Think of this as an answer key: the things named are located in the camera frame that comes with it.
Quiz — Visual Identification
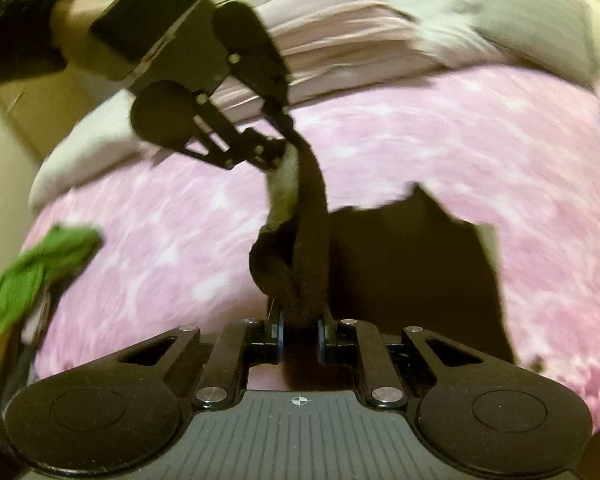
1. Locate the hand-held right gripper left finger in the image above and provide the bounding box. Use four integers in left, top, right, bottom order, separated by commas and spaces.
117, 310, 287, 409

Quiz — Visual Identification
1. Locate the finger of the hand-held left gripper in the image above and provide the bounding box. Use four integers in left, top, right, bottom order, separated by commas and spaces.
177, 92, 288, 171
260, 97, 307, 154

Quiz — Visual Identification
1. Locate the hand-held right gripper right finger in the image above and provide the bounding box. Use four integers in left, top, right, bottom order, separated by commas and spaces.
316, 310, 486, 409

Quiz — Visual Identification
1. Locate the grey and black sweater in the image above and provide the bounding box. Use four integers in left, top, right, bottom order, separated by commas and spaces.
249, 142, 520, 368

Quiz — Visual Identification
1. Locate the person's left forearm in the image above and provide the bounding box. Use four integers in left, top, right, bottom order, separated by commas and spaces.
0, 0, 113, 93

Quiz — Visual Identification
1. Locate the pile of mixed clothes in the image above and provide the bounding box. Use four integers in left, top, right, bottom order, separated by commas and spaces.
0, 285, 55, 411

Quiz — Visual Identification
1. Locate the folded pale pink bedding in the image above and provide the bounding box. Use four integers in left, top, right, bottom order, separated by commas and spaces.
212, 0, 481, 121

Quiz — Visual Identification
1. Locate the pink floral blanket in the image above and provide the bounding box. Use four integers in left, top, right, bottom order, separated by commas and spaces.
0, 66, 600, 411

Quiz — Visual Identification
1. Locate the beige wardrobe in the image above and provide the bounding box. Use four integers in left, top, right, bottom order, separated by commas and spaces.
0, 60, 115, 201

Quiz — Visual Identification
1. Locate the green cloth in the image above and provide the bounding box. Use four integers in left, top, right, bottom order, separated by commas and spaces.
0, 225, 104, 337

